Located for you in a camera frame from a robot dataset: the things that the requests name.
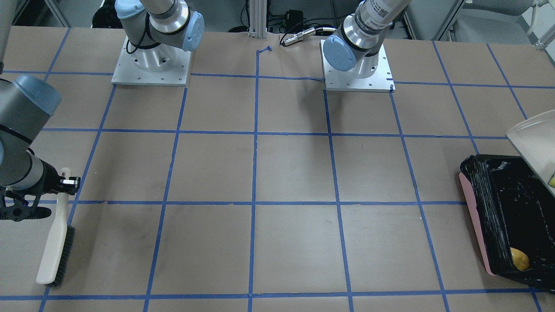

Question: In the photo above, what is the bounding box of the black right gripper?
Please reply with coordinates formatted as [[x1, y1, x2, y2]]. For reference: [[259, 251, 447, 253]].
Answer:
[[0, 161, 81, 222]]

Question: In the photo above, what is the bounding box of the white hand brush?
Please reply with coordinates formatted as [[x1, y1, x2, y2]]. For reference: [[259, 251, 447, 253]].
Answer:
[[36, 168, 81, 288]]

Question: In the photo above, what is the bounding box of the yellow potato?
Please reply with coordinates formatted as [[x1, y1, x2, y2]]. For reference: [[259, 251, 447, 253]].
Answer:
[[510, 247, 530, 271]]

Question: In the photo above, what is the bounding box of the beige plastic dustpan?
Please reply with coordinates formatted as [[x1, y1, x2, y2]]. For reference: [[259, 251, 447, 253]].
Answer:
[[506, 110, 555, 194]]

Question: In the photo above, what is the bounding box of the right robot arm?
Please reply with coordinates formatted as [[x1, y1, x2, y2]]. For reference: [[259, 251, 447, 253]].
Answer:
[[0, 0, 206, 222]]

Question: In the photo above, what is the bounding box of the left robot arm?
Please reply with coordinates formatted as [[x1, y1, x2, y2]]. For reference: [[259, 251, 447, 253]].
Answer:
[[322, 0, 410, 72]]

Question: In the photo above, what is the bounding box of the black lined trash bin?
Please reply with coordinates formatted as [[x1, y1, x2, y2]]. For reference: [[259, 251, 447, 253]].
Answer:
[[460, 154, 555, 293]]

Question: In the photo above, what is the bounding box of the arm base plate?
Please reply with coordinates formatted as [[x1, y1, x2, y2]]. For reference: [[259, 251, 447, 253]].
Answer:
[[111, 37, 192, 87], [320, 40, 396, 93]]

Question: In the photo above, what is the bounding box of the aluminium frame post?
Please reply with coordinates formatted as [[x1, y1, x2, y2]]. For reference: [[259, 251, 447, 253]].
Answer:
[[248, 0, 268, 41]]

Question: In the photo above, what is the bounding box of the silver cable connector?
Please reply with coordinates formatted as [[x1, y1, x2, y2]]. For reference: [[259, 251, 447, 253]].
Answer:
[[280, 27, 317, 47]]

